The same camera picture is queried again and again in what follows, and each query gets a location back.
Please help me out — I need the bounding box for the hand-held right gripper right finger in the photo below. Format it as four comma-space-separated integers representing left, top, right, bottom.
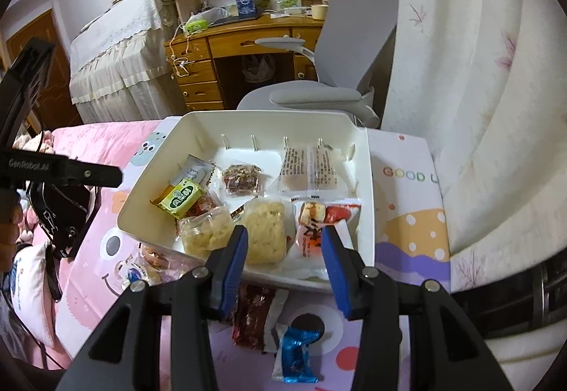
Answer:
321, 225, 515, 391

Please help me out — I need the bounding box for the green snack packet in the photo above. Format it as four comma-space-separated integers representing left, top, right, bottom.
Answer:
151, 179, 205, 219

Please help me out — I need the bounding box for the wooden desk with drawers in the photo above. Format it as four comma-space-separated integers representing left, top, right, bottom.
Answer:
164, 12, 329, 112

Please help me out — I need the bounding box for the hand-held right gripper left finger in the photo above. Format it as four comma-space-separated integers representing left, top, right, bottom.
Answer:
55, 225, 249, 391

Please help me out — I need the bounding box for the white lace furniture cover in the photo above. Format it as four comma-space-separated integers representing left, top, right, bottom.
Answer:
68, 0, 180, 126

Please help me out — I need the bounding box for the clear packet with text label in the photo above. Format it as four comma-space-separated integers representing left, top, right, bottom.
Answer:
277, 143, 350, 194

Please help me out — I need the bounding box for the blueberry print bread packet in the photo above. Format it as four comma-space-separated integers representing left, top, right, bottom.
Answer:
117, 242, 196, 290

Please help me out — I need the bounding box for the person's left hand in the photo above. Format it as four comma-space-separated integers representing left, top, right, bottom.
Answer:
0, 191, 23, 274

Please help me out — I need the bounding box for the brown wooden door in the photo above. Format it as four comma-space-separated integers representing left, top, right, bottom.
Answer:
0, 10, 83, 130

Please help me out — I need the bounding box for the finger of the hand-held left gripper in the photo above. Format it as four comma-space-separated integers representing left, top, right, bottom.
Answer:
66, 158, 123, 189

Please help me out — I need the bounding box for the grey office chair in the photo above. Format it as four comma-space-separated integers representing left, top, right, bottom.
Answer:
237, 0, 402, 130

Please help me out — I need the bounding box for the red and white snack packet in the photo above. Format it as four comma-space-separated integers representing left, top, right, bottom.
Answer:
292, 197, 363, 281

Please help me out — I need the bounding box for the white plastic storage box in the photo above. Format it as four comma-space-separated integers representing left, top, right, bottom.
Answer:
116, 110, 377, 295

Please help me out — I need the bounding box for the blue foil snack packet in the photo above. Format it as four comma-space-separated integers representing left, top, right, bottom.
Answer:
271, 322, 324, 384

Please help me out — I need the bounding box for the white cable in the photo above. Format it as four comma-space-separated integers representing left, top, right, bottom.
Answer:
168, 21, 196, 77

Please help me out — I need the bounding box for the white floral quilt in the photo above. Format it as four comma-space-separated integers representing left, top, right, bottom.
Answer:
381, 0, 567, 374

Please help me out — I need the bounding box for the black handbag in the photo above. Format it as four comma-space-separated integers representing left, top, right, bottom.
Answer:
24, 180, 100, 303

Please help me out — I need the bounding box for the dark bed frame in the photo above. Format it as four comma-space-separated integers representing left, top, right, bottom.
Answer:
449, 258, 567, 339

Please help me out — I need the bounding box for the dark red snack packet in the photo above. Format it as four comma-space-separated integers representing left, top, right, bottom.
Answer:
230, 285, 288, 352

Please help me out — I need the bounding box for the clear plastic bag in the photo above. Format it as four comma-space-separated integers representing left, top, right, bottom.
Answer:
241, 53, 277, 84

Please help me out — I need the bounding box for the pink printed blanket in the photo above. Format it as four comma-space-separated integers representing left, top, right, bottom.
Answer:
0, 116, 453, 391

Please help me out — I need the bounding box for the large yellow pastry packet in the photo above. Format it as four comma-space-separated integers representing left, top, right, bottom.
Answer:
241, 196, 297, 268

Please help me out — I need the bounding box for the white printed pillow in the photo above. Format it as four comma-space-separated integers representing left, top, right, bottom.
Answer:
9, 240, 60, 347

